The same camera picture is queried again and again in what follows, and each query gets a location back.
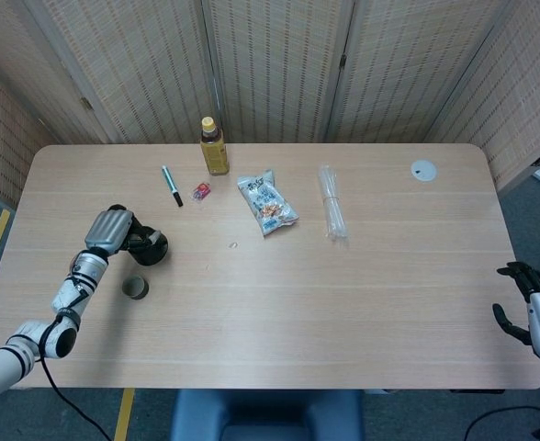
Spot red wrapped candy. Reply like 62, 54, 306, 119
189, 181, 213, 203

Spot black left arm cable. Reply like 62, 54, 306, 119
39, 353, 113, 441

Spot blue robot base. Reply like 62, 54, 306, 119
169, 389, 366, 441

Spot black teapot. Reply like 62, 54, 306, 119
127, 224, 170, 266

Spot white round cable grommet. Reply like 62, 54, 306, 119
410, 158, 438, 183

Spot green black marker pen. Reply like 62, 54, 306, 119
161, 164, 185, 208

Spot black floor cable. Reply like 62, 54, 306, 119
463, 403, 540, 441

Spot small green-grey cup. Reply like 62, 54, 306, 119
121, 275, 151, 300

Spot bamboo folding screen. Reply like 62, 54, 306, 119
0, 0, 540, 208

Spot yellow tea bottle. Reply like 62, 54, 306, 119
199, 116, 231, 176

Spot clear straw bundle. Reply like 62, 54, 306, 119
317, 164, 350, 243

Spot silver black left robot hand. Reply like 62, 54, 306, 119
84, 204, 161, 256

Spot white blue snack bag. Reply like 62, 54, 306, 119
236, 168, 299, 238

